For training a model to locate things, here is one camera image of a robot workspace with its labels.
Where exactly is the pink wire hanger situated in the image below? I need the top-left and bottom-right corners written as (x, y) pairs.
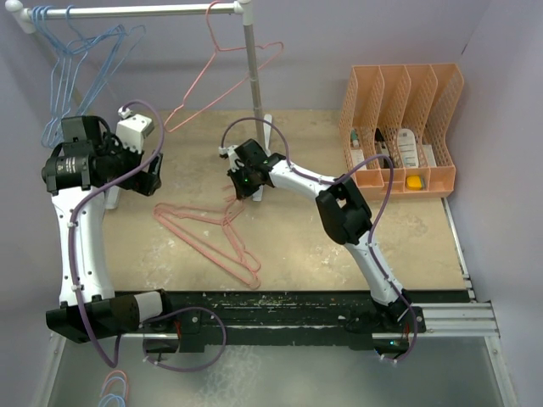
top-left (154, 215), bottom-right (261, 290)
top-left (164, 1), bottom-right (284, 133)
top-left (221, 195), bottom-right (261, 278)
top-left (153, 187), bottom-right (245, 238)

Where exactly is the blue wire hanger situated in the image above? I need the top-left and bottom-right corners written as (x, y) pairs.
top-left (36, 6), bottom-right (137, 145)
top-left (29, 6), bottom-right (128, 148)
top-left (46, 4), bottom-right (148, 141)

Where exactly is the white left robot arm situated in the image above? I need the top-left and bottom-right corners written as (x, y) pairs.
top-left (42, 113), bottom-right (175, 343)

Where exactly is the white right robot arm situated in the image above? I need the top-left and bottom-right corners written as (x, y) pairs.
top-left (219, 139), bottom-right (417, 332)

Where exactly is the green capped bottle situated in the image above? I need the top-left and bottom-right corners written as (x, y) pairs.
top-left (350, 129), bottom-right (361, 149)

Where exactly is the black white boxed item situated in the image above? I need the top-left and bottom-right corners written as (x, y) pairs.
top-left (374, 128), bottom-right (394, 169)

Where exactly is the orange plastic file organizer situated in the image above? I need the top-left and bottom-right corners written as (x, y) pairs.
top-left (339, 64), bottom-right (464, 199)

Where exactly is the white clothes rack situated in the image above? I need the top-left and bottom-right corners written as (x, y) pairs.
top-left (3, 0), bottom-right (275, 209)

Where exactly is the white labelled bottle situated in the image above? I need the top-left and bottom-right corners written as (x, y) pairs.
top-left (397, 128), bottom-right (420, 168)

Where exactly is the yellow small object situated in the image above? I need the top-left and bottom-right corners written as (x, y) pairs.
top-left (406, 176), bottom-right (424, 191)

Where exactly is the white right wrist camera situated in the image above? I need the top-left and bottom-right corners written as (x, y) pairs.
top-left (218, 145), bottom-right (238, 171)

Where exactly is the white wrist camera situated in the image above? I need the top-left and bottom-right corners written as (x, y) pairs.
top-left (115, 114), bottom-right (154, 153)
top-left (218, 145), bottom-right (238, 171)

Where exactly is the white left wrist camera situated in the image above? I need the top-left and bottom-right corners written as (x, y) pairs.
top-left (115, 114), bottom-right (154, 153)

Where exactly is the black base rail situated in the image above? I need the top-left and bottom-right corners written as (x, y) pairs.
top-left (137, 291), bottom-right (426, 353)

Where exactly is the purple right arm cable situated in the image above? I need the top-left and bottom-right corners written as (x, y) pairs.
top-left (220, 117), bottom-right (419, 364)

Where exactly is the aluminium frame rail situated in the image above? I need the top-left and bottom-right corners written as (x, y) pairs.
top-left (417, 301), bottom-right (501, 338)

